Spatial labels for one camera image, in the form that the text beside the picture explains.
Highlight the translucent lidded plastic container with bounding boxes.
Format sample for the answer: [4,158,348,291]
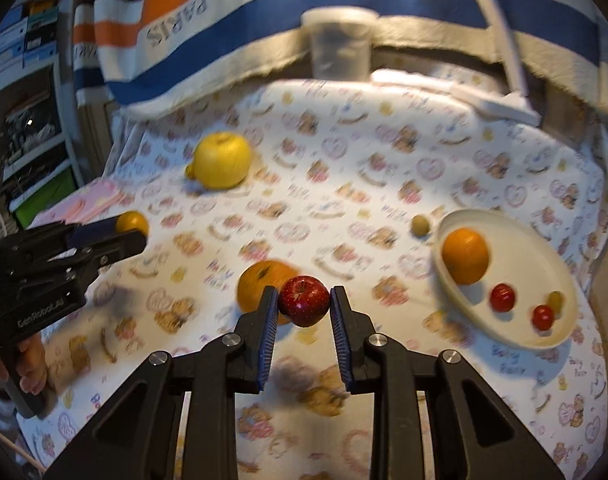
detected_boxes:
[301,7,377,81]

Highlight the person's left hand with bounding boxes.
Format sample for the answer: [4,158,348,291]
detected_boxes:
[8,333,47,395]

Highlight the small tangerine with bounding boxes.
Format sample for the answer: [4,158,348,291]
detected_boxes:
[114,211,149,238]

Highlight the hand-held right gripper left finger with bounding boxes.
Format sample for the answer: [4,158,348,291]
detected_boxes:
[44,285,281,480]

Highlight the pink tablet case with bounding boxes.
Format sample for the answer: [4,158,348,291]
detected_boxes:
[31,177,134,233]

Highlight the white shelf unit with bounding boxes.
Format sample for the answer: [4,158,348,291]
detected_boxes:
[0,0,84,226]

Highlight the cream plate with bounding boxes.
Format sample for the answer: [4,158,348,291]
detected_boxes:
[432,208,579,351]

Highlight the white desk lamp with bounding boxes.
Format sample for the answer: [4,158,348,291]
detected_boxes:
[454,0,542,126]

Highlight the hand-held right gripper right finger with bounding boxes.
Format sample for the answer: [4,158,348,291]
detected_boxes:
[330,285,567,480]

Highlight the orange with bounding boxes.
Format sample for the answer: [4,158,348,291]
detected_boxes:
[237,260,305,326]
[442,227,490,285]

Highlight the striped blanket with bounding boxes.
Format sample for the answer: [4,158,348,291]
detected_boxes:
[74,0,608,121]

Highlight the small red cherry tomato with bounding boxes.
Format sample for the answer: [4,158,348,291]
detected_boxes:
[490,283,516,313]
[532,304,555,332]

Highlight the large yellow apple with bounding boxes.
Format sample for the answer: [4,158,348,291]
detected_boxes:
[193,132,252,191]

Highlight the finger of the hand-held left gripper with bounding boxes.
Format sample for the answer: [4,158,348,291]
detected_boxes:
[6,216,120,257]
[12,230,147,287]

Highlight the green storage bin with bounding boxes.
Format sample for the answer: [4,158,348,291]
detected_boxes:
[11,167,79,228]

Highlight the small red apple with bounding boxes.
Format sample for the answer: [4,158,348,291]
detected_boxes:
[278,275,331,328]

